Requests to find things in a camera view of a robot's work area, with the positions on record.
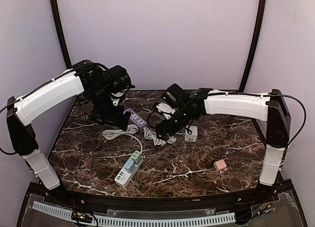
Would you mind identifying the white cord with plug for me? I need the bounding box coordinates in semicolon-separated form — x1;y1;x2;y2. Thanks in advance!
142;128;177;147

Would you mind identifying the purple power strip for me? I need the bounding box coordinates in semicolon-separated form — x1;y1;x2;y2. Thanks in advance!
125;108;147;132

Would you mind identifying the white power strip cord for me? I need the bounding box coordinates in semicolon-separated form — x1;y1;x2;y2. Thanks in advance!
102;125;144;159

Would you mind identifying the green plug adapter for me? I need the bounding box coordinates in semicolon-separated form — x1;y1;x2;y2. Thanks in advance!
131;151;142;164

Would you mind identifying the blue plug adapter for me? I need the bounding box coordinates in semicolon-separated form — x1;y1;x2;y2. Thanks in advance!
124;160;135;174

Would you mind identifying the pink plug adapter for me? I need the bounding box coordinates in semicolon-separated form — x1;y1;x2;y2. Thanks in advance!
214;159;227;171

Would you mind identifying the white power strip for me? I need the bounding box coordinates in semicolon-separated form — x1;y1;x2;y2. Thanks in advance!
114;156;143;188

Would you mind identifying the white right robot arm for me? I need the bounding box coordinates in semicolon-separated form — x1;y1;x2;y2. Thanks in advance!
154;84;306;186

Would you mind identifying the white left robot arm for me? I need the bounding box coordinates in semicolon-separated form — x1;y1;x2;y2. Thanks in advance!
3;60;135;191

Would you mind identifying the white cube socket adapter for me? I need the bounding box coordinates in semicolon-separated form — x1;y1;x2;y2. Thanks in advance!
184;126;198;142

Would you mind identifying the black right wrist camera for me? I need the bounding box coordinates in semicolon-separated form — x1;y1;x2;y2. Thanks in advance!
162;83;190;109

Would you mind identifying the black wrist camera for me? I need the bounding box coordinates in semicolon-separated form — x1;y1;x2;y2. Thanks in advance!
162;83;190;109
107;65;135;94

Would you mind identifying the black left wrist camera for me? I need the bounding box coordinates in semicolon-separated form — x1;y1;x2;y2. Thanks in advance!
107;65;135;94

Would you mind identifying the black front table rail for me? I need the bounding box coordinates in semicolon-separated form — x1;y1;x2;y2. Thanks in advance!
45;184;282;213

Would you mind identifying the white slotted cable duct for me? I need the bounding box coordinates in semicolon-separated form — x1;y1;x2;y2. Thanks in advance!
32;201;236;227

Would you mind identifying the black frame post left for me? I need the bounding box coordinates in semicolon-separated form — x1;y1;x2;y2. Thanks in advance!
50;0;72;68

